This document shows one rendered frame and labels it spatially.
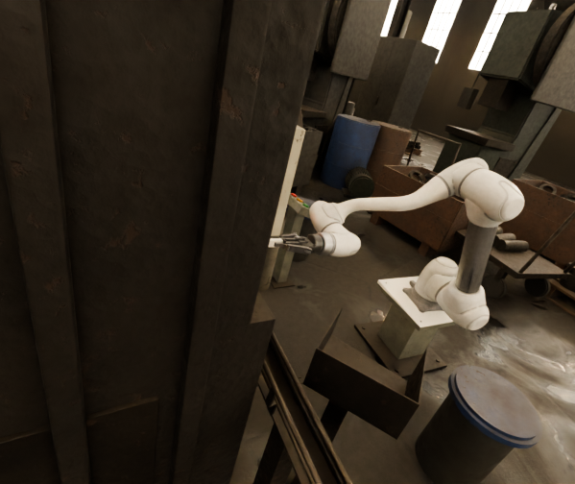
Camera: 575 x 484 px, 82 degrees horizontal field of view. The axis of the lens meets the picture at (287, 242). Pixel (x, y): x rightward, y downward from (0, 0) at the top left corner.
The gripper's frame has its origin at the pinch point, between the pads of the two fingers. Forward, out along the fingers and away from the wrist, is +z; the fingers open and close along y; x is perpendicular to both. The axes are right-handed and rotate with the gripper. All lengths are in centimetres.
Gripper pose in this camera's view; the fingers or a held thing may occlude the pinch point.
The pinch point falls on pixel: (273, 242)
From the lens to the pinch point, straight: 120.2
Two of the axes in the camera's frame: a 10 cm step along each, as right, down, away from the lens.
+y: -4.6, -5.2, 7.2
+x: 3.0, -8.6, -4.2
